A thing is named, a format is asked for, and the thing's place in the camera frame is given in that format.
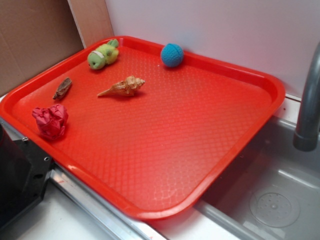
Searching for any red plastic tray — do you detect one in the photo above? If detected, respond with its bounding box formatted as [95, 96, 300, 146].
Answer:
[0, 36, 285, 220]

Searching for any grey metal faucet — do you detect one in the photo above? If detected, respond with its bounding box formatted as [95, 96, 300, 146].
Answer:
[293, 45, 320, 152]

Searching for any blue textured ball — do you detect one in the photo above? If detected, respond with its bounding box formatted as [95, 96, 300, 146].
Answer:
[160, 43, 184, 68]

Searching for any grey sink basin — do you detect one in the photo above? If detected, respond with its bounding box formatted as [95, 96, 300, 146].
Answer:
[152, 117, 320, 240]

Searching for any brown wood chip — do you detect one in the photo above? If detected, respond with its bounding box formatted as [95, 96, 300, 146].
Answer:
[52, 77, 72, 100]

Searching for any crumpled red paper ball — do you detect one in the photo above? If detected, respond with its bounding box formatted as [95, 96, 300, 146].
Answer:
[32, 104, 69, 140]

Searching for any round sink drain cover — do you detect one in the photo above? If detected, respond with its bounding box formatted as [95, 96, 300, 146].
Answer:
[249, 186, 300, 228]

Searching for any green plush fish toy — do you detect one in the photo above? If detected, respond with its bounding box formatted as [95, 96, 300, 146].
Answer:
[87, 39, 119, 70]

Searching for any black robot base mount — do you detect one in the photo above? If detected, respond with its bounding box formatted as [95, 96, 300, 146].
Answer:
[0, 126, 53, 230]

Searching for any tan spiral seashell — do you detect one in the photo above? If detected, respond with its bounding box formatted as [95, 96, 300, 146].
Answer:
[97, 75, 146, 97]

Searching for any brown cardboard panel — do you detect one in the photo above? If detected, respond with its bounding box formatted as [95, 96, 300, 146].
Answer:
[0, 0, 114, 96]

